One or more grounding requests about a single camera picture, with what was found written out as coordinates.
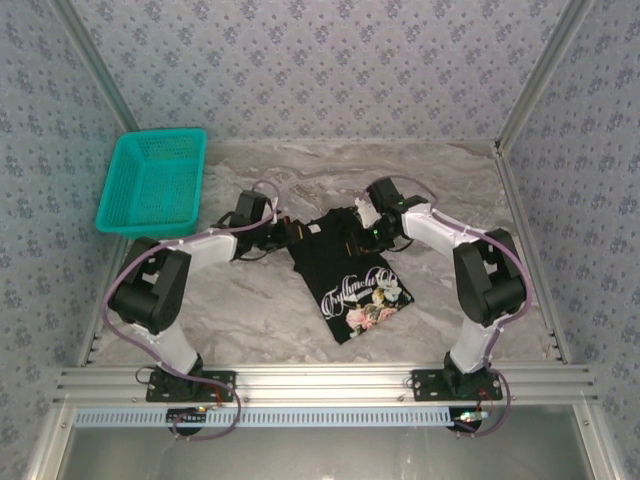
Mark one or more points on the black t-shirt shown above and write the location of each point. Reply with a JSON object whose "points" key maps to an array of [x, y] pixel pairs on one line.
{"points": [[320, 265]]}

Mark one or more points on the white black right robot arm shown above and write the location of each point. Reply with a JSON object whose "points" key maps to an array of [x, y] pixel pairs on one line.
{"points": [[472, 347]]}

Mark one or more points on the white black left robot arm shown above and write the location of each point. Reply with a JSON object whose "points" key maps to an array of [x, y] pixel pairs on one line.
{"points": [[175, 350]]}

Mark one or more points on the teal plastic basket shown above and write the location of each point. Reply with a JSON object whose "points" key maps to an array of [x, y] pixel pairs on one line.
{"points": [[150, 185]]}

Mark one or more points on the small electronics board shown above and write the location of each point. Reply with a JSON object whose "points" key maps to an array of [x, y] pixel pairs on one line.
{"points": [[472, 416], [187, 412]]}

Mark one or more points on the aluminium side rail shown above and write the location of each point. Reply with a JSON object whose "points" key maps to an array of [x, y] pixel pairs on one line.
{"points": [[504, 170], [91, 345]]}

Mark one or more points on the aluminium frame rail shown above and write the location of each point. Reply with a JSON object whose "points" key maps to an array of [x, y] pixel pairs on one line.
{"points": [[320, 382]]}

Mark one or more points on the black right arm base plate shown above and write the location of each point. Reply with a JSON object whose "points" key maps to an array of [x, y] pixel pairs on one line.
{"points": [[425, 385]]}

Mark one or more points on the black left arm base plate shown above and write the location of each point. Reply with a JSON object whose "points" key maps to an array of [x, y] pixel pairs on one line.
{"points": [[225, 385]]}

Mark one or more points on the aluminium corner post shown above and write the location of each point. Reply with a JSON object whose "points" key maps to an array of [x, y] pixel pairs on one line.
{"points": [[542, 75], [97, 65]]}

